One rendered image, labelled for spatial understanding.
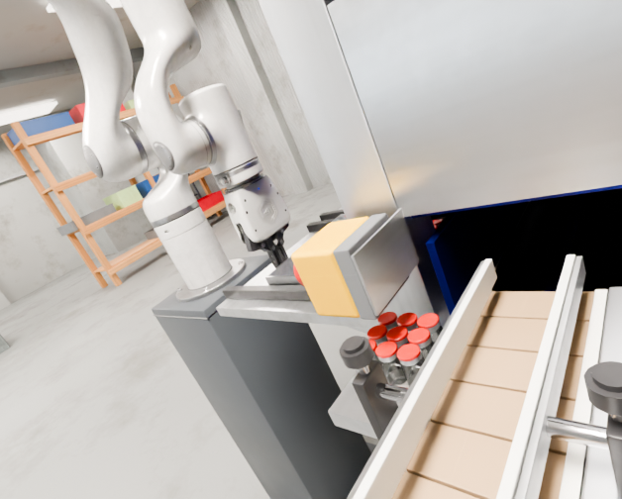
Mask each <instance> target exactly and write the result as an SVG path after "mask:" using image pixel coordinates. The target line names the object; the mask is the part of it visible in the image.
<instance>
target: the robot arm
mask: <svg viewBox="0 0 622 499"><path fill-rule="evenodd" d="M47 1H48V2H49V3H50V4H51V6H52V7H53V8H54V10H55V11H56V13H57V15H58V16H59V18H60V20H61V22H62V24H63V27H64V29H65V32H66V34H67V36H68V39H69V41H70V44H71V46H72V49H73V51H74V54H75V56H76V59H77V61H78V64H79V67H80V70H81V73H82V77H83V81H84V87H85V111H84V120H83V129H82V147H83V154H84V158H85V160H86V162H87V164H88V166H89V167H90V170H91V171H92V172H93V173H94V174H95V175H96V176H98V177H99V178H101V179H103V180H105V181H109V182H122V181H126V180H129V179H131V178H134V177H136V176H139V175H141V174H143V173H145V172H148V171H150V170H152V169H155V168H157V167H158V169H159V178H158V181H157V184H156V185H155V187H154V188H153V189H152V190H151V191H150V192H149V194H148V195H147V196H146V197H145V199H144V201H143V209H144V212H145V214H146V216H147V218H148V219H149V221H150V223H151V225H152V226H153V228H154V230H155V232H156V234H157V236H158V237H159V239H160V241H161V243H162V244H163V246H164V248H165V249H166V251H167V253H168V255H169V256H170V258H171V260H172V261H173V263H174V265H175V267H176V268H177V270H178V272H179V273H180V275H181V277H182V279H183V280H184V282H185V284H184V285H182V286H181V287H180V288H178V289H177V293H176V298H177V300H178V301H179V302H190V301H194V300H197V299H200V298H203V297H205V296H208V295H210V294H212V293H214V292H216V291H218V290H219V289H221V288H223V287H225V286H226V285H228V284H229V283H231V282H232V281H233V280H235V279H236V278H237V277H238V276H239V275H240V274H241V273H242V272H243V271H244V270H245V268H246V263H245V261H244V260H243V259H241V258H236V259H231V260H228V258H227V257H226V255H225V253H224V251H223V249H222V247H221V245H220V243H219V241H218V240H217V238H216V236H215V234H214V232H213V230H212V228H211V226H210V224H209V223H208V221H207V219H206V217H205V215H204V213H203V211H202V209H201V208H200V206H199V204H198V202H197V200H196V198H195V196H194V194H193V192H192V190H191V187H190V184H189V180H188V173H190V172H193V171H195V170H197V169H199V168H202V167H204V166H206V165H208V166H209V167H210V169H211V171H212V173H213V175H214V177H215V179H216V181H217V183H218V185H219V187H220V189H222V188H225V187H226V188H227V189H225V190H224V191H225V193H226V194H224V199H225V203H226V206H227V210H228V212H229V215H230V218H231V220H232V223H233V225H234V228H235V230H236V232H237V234H238V236H239V238H240V239H241V241H242V242H243V243H244V244H246V246H247V250H248V251H256V250H262V251H264V252H267V254H268V256H269V258H270V260H271V262H272V264H273V266H274V267H275V268H277V267H278V266H279V265H281V264H282V263H283V262H284V261H285V260H287V259H288V255H287V253H286V251H285V249H284V246H283V245H284V239H283V235H284V231H285V230H286V229H287V228H288V226H289V221H290V214H289V212H288V209H287V207H286V205H285V203H284V201H283V199H282V197H281V196H280V194H279V192H278V190H277V189H276V187H275V185H274V184H273V182H272V181H271V179H270V178H269V177H268V176H267V174H265V175H263V174H262V173H261V174H259V173H260V172H262V171H263V167H262V165H261V163H260V161H259V157H258V155H257V153H256V151H255V148H254V146H253V144H252V142H251V139H250V137H249V135H248V133H247V131H246V128H245V126H244V124H243V122H242V119H241V117H240V115H239V113H238V110H237V108H236V106H235V104H234V102H233V99H232V97H231V95H230V93H229V90H228V88H227V86H226V85H225V84H223V83H217V84H212V85H209V86H206V87H203V88H201V89H198V90H196V91H194V92H192V93H190V94H188V95H187V96H185V97H184V98H183V99H181V100H180V102H179V107H180V110H181V112H182V114H183V116H184V118H185V121H182V120H181V118H180V117H179V116H177V115H176V114H175V113H174V111H173V109H172V106H171V104H170V100H169V96H168V83H169V79H170V78H171V77H172V76H173V75H174V73H175V72H176V71H177V70H179V69H180V68H182V67H183V66H185V65H186V64H188V63H189V62H191V61H192V60H193V59H194V58H196V57H197V55H199V53H200V51H201V39H200V35H199V32H198V30H197V27H196V25H195V23H194V21H193V19H192V16H191V14H190V12H189V10H188V8H187V6H186V4H185V2H184V0H119V1H120V3H121V5H122V6H123V8H124V10H125V12H126V14H127V15H128V17H129V19H130V21H131V23H132V25H133V26H134V28H135V30H136V32H137V34H138V36H139V37H140V39H141V41H142V43H143V45H144V49H145V54H144V59H143V62H142V65H141V68H140V71H139V73H138V76H137V80H136V85H135V92H134V102H135V109H136V113H137V115H136V116H133V117H130V118H127V119H124V120H121V121H120V109H121V105H122V103H123V101H124V99H125V97H126V95H127V93H128V92H129V90H130V88H131V85H132V82H133V62H132V57H131V53H130V50H129V46H128V43H127V39H126V36H125V33H124V30H123V27H122V25H121V22H120V20H119V17H118V15H117V14H116V12H115V10H114V9H113V8H112V6H111V5H110V4H109V3H108V2H107V1H106V0H47Z"/></svg>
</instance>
